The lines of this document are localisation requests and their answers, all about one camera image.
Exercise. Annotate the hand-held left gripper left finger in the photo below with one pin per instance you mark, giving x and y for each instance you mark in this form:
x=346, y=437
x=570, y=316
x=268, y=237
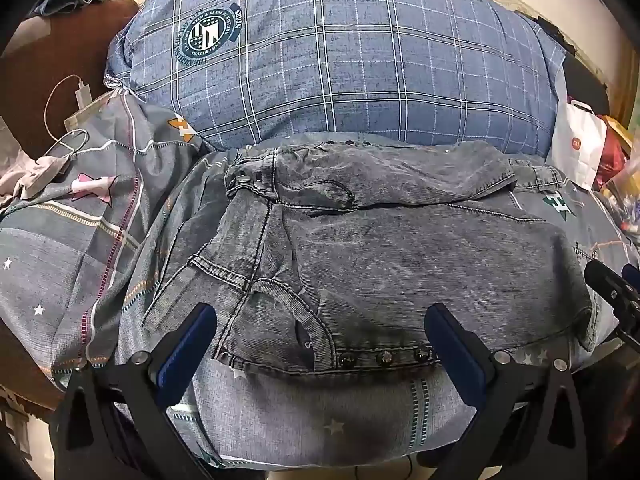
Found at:
x=187, y=341

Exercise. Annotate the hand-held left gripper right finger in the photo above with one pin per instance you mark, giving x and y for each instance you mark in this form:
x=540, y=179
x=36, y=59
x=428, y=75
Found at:
x=452, y=346

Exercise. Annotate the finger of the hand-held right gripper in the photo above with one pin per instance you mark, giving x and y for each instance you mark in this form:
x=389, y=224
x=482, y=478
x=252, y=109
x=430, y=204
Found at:
x=607, y=285

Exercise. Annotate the grey denim pants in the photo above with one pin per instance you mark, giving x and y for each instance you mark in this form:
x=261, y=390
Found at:
x=400, y=260

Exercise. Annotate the red plastic bag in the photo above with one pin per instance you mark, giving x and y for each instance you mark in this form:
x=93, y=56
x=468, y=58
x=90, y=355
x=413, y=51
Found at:
x=612, y=155

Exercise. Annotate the grey printed bedsheet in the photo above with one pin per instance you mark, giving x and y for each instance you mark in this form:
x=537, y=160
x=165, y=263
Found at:
x=75, y=260

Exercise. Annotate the white paper shopping bag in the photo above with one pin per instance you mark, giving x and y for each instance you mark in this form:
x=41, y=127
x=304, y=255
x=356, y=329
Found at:
x=575, y=145

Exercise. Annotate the beige cloth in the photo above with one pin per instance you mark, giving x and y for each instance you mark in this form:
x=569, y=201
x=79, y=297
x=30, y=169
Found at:
x=35, y=172

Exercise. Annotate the white charger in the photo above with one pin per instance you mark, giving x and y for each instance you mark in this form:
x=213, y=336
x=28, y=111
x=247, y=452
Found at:
x=82, y=96

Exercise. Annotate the blue plaid pillow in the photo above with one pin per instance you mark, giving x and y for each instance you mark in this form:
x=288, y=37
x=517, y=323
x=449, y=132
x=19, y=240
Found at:
x=350, y=60

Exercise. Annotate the brown bedside cabinet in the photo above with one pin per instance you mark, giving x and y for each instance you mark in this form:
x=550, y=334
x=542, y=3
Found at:
x=75, y=45

